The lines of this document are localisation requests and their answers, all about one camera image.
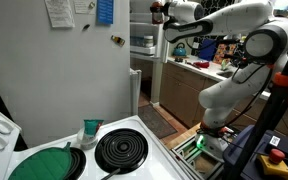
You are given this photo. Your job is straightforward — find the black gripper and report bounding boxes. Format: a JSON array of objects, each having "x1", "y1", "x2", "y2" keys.
[{"x1": 150, "y1": 1, "x2": 173, "y2": 18}]

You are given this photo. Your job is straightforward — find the yellow black fridge magnet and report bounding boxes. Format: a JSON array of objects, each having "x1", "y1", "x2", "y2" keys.
[{"x1": 110, "y1": 34, "x2": 126, "y2": 47}]

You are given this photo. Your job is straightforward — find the white fridge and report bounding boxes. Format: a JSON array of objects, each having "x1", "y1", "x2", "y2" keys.
[{"x1": 0, "y1": 0, "x2": 143, "y2": 148}]

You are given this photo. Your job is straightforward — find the white freezer door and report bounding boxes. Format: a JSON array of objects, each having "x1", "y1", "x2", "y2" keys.
[{"x1": 129, "y1": 0, "x2": 175, "y2": 64}]

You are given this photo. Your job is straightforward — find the glass jar with white lid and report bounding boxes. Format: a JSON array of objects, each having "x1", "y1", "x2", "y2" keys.
[{"x1": 142, "y1": 34, "x2": 155, "y2": 49}]

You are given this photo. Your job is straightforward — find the blue food container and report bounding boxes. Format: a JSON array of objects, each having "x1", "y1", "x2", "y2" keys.
[{"x1": 130, "y1": 35, "x2": 145, "y2": 47}]

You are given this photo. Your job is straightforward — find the blue kettle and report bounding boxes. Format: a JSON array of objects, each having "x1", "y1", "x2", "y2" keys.
[{"x1": 172, "y1": 41, "x2": 188, "y2": 57}]

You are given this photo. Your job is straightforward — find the blue card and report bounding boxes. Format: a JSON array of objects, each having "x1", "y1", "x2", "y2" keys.
[{"x1": 95, "y1": 0, "x2": 115, "y2": 26}]

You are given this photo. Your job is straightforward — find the blue bag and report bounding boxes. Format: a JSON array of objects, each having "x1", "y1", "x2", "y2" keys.
[{"x1": 198, "y1": 38, "x2": 219, "y2": 62}]

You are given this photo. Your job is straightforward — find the red kitchen utensil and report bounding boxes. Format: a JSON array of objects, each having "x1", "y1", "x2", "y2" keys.
[{"x1": 192, "y1": 60, "x2": 211, "y2": 70}]

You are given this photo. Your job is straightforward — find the small white paper note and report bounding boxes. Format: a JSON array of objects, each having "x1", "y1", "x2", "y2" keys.
[{"x1": 73, "y1": 0, "x2": 97, "y2": 15}]

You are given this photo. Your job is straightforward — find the colourful potholder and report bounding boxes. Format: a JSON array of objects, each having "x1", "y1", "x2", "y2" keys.
[{"x1": 213, "y1": 42, "x2": 238, "y2": 65}]

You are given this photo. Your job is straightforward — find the white kitchen countertop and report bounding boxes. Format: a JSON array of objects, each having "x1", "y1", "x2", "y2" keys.
[{"x1": 165, "y1": 54, "x2": 288, "y2": 116}]

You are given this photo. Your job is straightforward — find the wooden kitchen cabinets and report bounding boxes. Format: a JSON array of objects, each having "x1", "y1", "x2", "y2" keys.
[{"x1": 158, "y1": 62, "x2": 288, "y2": 144}]

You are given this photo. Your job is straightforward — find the kitchen sink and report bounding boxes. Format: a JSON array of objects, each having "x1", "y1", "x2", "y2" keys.
[{"x1": 216, "y1": 70, "x2": 236, "y2": 80}]

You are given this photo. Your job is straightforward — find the large white paper note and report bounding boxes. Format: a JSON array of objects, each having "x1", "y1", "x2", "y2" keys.
[{"x1": 44, "y1": 0, "x2": 76, "y2": 29}]

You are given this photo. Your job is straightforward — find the dark brown floor rug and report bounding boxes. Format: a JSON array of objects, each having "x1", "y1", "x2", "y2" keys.
[{"x1": 137, "y1": 104, "x2": 178, "y2": 140}]

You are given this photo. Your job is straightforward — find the wooden base board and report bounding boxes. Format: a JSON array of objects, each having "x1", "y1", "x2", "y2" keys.
[{"x1": 165, "y1": 122, "x2": 202, "y2": 151}]

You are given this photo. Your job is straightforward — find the clear cup with teal packet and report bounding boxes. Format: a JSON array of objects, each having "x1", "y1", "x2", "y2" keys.
[{"x1": 76, "y1": 118, "x2": 105, "y2": 150}]

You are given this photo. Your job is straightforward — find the large black coil burner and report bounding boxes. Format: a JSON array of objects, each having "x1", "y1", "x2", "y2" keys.
[{"x1": 94, "y1": 127, "x2": 149, "y2": 175}]

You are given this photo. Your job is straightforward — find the black tripod with orange clamps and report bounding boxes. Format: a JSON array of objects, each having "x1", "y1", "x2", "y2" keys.
[{"x1": 225, "y1": 29, "x2": 288, "y2": 180}]

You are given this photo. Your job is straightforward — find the white electric stove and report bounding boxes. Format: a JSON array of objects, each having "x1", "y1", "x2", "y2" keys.
[{"x1": 0, "y1": 106, "x2": 196, "y2": 180}]

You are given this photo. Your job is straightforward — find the black coil stove burner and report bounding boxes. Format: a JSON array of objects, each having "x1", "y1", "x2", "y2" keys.
[{"x1": 63, "y1": 146, "x2": 88, "y2": 180}]

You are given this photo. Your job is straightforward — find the white QR code sticker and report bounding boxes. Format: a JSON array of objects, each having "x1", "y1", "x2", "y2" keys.
[{"x1": 268, "y1": 135, "x2": 281, "y2": 147}]

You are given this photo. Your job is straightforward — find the green leaf-shaped mat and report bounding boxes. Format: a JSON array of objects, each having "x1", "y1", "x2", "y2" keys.
[{"x1": 7, "y1": 141, "x2": 73, "y2": 180}]

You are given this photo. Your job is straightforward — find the yellow red emergency stop button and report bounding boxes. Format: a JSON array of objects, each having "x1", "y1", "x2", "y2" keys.
[{"x1": 255, "y1": 148, "x2": 288, "y2": 180}]

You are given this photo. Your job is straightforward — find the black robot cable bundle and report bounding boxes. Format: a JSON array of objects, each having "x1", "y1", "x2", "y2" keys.
[{"x1": 229, "y1": 53, "x2": 276, "y2": 135}]

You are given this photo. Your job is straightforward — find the aluminium extrusion base frame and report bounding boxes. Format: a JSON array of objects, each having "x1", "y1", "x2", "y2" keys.
[{"x1": 170, "y1": 134, "x2": 226, "y2": 180}]

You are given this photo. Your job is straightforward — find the utensil with black handle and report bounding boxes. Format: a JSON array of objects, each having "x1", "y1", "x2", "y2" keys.
[{"x1": 100, "y1": 167, "x2": 122, "y2": 180}]

